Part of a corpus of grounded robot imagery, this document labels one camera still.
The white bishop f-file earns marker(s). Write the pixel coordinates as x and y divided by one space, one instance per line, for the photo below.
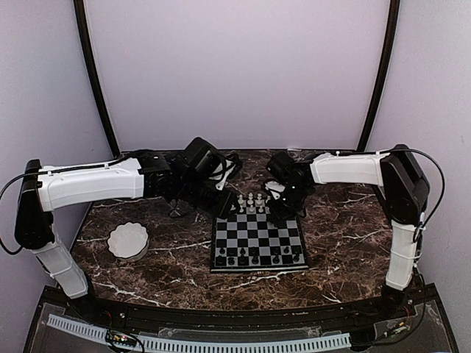
241 200

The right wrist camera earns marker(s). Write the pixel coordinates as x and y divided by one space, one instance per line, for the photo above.
280 166

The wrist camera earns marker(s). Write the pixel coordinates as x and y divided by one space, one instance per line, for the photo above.
202 157
280 166

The right black frame post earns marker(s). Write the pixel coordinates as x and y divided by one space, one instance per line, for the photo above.
380 80

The white perforated cable tray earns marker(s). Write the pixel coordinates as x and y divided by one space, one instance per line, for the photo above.
190 340

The black frame post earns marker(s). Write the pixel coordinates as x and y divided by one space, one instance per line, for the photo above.
380 80
87 52

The white queen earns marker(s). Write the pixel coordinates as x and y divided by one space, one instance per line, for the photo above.
259 200

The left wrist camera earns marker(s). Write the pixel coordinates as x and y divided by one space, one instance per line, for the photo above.
202 157

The white scalloped bowl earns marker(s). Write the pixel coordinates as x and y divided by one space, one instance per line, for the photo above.
128 242

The black white chessboard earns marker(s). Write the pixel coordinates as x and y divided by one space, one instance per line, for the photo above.
248 241

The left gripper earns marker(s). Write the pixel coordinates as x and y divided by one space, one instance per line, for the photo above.
221 209

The left black frame post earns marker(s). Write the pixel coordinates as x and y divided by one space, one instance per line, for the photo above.
87 52

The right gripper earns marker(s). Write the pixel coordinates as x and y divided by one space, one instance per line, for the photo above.
279 215

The black front rail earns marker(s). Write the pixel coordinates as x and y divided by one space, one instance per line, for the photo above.
136 317

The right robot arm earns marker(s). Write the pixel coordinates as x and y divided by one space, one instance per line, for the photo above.
400 185

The white king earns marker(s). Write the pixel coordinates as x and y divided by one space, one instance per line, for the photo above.
250 200

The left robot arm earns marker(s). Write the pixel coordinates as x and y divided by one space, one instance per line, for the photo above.
198 180

